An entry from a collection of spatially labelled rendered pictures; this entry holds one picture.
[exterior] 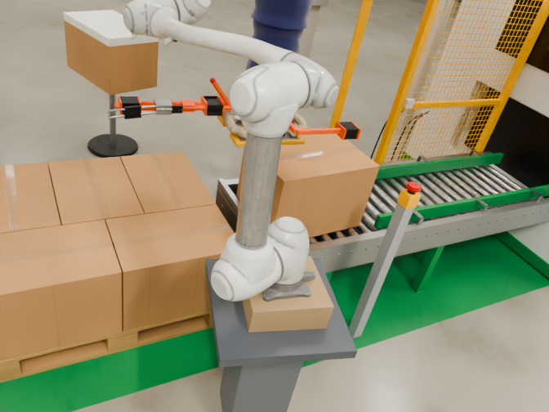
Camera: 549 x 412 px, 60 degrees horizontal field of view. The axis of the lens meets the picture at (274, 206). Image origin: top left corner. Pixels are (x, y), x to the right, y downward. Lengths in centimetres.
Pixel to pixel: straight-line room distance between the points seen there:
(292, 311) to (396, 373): 123
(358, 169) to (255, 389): 116
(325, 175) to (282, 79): 116
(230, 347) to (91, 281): 79
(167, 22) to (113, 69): 204
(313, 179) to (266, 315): 84
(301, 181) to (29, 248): 127
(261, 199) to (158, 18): 64
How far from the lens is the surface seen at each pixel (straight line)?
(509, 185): 396
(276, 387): 210
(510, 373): 320
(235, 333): 174
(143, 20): 161
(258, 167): 131
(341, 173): 240
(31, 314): 231
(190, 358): 260
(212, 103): 213
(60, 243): 240
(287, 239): 159
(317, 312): 175
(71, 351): 263
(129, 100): 205
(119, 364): 258
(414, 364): 292
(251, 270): 147
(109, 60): 357
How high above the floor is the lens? 208
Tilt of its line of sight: 34 degrees down
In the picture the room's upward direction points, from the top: 12 degrees clockwise
